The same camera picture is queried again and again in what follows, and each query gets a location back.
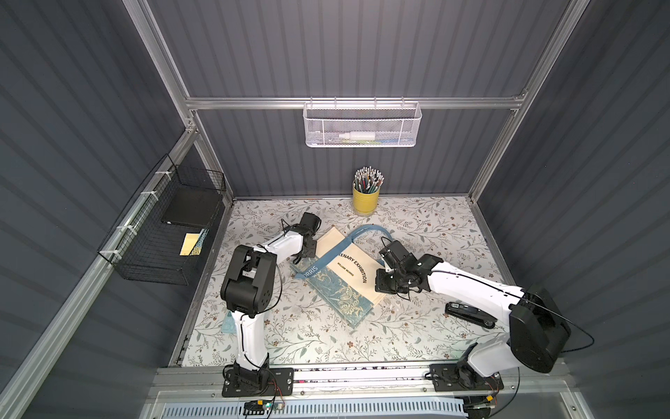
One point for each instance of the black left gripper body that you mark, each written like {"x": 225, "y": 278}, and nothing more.
{"x": 306, "y": 246}

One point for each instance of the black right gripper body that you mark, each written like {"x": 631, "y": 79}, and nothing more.
{"x": 387, "y": 278}

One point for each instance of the cream and blue canvas tote bag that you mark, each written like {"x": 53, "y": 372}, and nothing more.
{"x": 343, "y": 275}

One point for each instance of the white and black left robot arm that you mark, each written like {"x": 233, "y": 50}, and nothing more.
{"x": 248, "y": 285}

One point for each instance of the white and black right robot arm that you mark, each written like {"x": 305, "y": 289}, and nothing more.
{"x": 535, "y": 331}

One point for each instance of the yellow pencil cup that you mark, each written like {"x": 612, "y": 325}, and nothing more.
{"x": 364, "y": 204}

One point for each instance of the black stapler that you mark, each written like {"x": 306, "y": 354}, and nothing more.
{"x": 470, "y": 314}

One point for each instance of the teal calculator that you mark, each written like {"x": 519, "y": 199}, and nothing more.
{"x": 228, "y": 326}

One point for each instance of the white marker tube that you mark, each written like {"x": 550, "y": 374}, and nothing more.
{"x": 358, "y": 136}

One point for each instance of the yellow sticky note pad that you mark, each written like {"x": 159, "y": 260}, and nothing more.
{"x": 193, "y": 243}

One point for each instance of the black notebook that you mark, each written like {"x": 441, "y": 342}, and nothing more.
{"x": 192, "y": 207}

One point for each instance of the small green circuit board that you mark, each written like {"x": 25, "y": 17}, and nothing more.
{"x": 258, "y": 408}

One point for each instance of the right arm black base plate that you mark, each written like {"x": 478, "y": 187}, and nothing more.
{"x": 453, "y": 377}

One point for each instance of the white wire mesh basket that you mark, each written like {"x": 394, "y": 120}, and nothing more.
{"x": 396, "y": 123}

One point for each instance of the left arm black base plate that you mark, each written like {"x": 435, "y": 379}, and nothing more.
{"x": 266, "y": 382}

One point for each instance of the white slotted cable duct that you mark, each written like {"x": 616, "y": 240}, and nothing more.
{"x": 390, "y": 407}

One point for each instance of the black wire wall basket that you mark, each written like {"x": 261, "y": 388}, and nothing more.
{"x": 142, "y": 248}

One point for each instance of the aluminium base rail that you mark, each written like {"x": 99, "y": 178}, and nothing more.
{"x": 347, "y": 380}

